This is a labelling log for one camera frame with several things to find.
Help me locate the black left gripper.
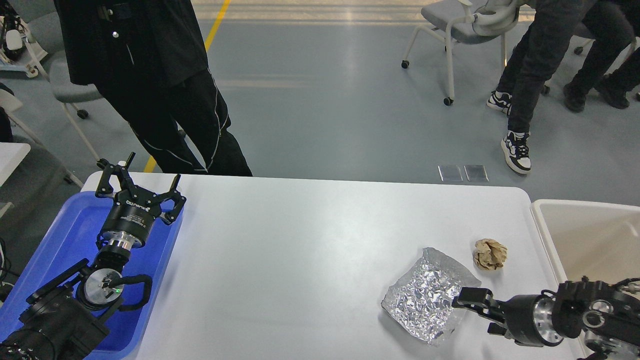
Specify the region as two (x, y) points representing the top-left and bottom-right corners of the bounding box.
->
(94, 152), (187, 249)

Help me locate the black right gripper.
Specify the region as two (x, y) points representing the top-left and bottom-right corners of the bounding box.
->
(451, 287), (564, 347)

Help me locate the silver foil bag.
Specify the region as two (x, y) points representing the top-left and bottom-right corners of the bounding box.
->
(381, 247), (482, 347)

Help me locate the white robot base equipment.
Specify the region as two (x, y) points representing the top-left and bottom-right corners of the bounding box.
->
(0, 14), (48, 78)

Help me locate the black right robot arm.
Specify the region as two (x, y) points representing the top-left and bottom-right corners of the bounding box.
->
(452, 276), (640, 360)

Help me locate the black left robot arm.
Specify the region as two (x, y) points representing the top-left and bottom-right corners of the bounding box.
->
(1, 153), (186, 360)

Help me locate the crumpled brown paper ball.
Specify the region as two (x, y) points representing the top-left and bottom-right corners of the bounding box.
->
(473, 238), (508, 271)

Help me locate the blue plastic tray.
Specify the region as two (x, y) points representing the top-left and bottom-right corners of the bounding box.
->
(0, 191), (183, 360)

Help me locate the white side table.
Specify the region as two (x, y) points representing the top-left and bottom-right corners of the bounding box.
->
(0, 142), (31, 187)

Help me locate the beige plastic bin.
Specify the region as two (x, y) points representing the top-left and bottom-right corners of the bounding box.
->
(531, 199), (640, 284)

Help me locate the right metal floor plate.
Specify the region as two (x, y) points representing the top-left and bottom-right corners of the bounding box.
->
(463, 164), (489, 183)

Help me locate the metal floor plate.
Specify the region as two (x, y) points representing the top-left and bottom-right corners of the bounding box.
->
(438, 164), (464, 183)
(463, 164), (489, 183)

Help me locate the left metal floor plate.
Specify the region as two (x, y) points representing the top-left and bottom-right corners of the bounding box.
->
(438, 164), (464, 183)

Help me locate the person in black clothes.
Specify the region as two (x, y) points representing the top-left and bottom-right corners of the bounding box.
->
(54, 0), (252, 177)

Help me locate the grey chair left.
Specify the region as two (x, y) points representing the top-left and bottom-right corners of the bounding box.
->
(9, 0), (102, 161)

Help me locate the grey white rolling chair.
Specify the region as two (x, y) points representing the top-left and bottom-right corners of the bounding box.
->
(401, 0), (526, 106)

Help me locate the person in dark jeans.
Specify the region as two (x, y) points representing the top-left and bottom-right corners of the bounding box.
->
(487, 0), (595, 175)

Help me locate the seated person in black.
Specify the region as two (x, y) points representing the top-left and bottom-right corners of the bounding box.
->
(563, 0), (639, 113)

